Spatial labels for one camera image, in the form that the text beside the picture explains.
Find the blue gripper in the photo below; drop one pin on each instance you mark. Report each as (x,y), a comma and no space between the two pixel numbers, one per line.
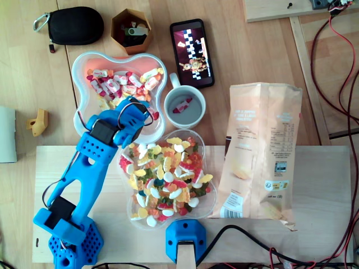
(134,103)

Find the red white candy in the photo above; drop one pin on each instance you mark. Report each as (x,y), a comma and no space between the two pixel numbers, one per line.
(182,106)
(155,115)

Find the white Haribo candy tub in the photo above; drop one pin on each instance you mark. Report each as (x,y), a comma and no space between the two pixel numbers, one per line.
(81,92)

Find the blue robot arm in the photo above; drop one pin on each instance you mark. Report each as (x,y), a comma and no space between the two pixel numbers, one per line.
(95,148)

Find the white strawberry wrapped candy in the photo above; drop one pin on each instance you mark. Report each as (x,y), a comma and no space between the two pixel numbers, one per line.
(112,84)

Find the white mug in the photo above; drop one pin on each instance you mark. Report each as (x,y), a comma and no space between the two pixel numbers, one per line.
(171,120)

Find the white orange wrapped candy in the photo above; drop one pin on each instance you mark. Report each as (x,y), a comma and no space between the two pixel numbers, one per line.
(151,82)

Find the white yellow wrapped candy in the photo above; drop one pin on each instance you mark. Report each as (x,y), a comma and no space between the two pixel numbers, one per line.
(150,73)

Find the yellow cloud gummy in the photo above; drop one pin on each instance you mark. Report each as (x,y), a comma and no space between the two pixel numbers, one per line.
(174,141)

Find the orange hexagonal box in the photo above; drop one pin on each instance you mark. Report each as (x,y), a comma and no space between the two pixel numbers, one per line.
(140,50)

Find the white oval gummy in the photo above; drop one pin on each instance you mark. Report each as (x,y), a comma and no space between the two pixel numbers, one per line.
(168,177)

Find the blue gummy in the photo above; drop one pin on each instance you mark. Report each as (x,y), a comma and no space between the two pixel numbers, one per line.
(158,182)

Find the green silver USB stick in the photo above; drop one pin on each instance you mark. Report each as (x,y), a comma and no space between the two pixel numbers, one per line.
(136,31)

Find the black smartphone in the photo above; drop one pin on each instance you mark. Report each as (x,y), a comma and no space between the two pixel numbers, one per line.
(193,50)

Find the yellow printed part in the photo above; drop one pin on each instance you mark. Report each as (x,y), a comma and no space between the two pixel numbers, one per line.
(37,124)

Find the yellow round gummy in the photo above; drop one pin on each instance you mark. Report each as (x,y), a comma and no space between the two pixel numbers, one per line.
(142,212)

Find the red black zipper tag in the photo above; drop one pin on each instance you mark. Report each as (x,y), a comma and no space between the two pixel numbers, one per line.
(52,49)

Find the black zip pouch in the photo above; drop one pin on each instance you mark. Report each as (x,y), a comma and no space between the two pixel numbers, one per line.
(75,26)

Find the clear plastic gummy tray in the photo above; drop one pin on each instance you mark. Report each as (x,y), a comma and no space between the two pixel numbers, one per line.
(209,201)

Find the orange chips bag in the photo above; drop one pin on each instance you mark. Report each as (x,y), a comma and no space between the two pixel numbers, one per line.
(252,134)

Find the grey box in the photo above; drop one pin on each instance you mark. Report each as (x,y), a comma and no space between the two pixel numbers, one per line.
(7,134)

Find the silver carabiner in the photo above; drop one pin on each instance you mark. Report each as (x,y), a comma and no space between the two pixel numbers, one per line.
(36,23)

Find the small wooden board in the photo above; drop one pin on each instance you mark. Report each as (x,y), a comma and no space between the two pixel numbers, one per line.
(269,11)

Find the wooden slat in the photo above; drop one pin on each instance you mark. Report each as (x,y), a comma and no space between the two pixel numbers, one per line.
(308,78)

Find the black screw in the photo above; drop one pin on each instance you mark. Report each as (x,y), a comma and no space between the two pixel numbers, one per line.
(290,5)

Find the large wooden base board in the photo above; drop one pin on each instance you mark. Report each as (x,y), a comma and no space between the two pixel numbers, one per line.
(322,182)

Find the blue post mount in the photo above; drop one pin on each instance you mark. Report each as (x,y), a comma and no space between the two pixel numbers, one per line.
(185,231)

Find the wooden post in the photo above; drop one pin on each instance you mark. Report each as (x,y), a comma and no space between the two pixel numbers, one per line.
(185,256)

